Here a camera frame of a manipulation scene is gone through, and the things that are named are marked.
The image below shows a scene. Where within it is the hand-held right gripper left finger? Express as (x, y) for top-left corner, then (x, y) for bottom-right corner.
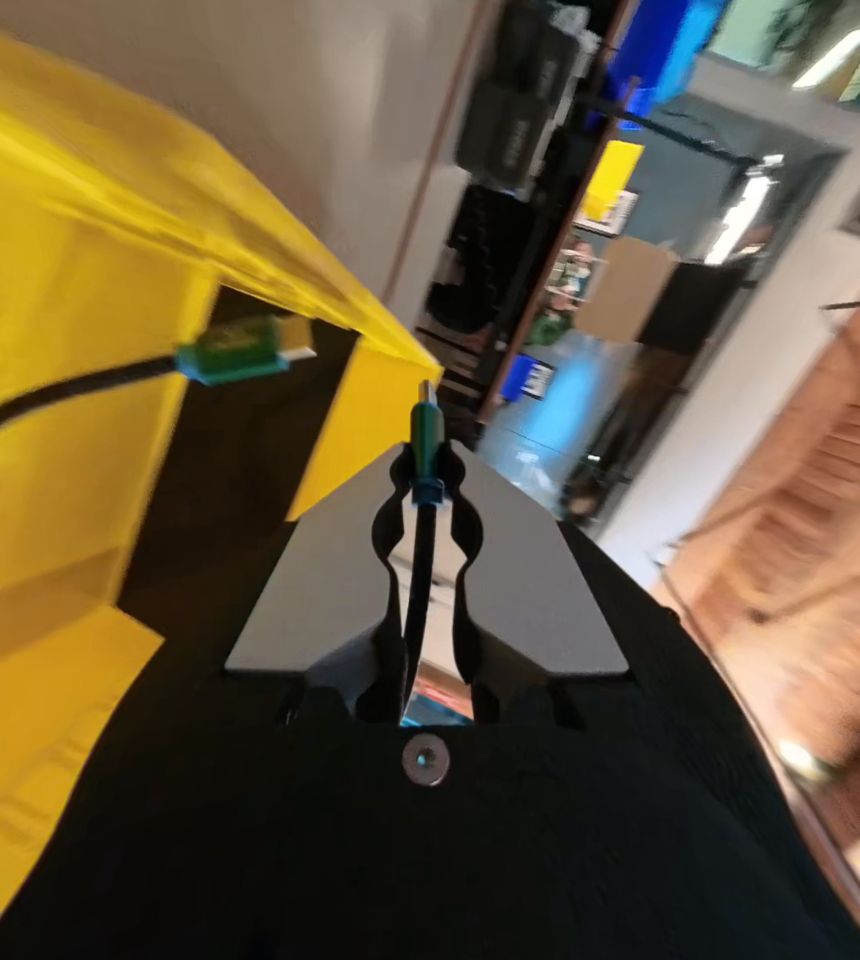
(224, 442), (410, 699)

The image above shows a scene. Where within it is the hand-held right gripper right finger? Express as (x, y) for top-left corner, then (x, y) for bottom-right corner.
(445, 441), (629, 695)

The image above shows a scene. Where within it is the large yellow storage bin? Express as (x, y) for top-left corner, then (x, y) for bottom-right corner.
(0, 13), (447, 957)

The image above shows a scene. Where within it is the black bin divider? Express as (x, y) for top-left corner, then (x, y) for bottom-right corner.
(117, 283), (361, 625)

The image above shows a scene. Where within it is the glass partition window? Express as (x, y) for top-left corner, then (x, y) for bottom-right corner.
(473, 96), (845, 528)

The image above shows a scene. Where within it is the small blue bin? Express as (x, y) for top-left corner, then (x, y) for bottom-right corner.
(499, 352), (545, 404)

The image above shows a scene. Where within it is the long brown-edged table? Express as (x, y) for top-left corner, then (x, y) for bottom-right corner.
(477, 0), (642, 423)

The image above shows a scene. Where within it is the small yellow bin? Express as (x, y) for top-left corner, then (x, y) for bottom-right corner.
(578, 139), (646, 224)

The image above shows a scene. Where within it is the black hard case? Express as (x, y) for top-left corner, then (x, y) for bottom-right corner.
(451, 78), (551, 190)
(493, 11), (582, 121)

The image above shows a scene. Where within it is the blue storage bin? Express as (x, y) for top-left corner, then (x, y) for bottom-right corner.
(601, 0), (732, 130)

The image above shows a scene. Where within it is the black wall panel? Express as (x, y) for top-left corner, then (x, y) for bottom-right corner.
(634, 257), (751, 355)

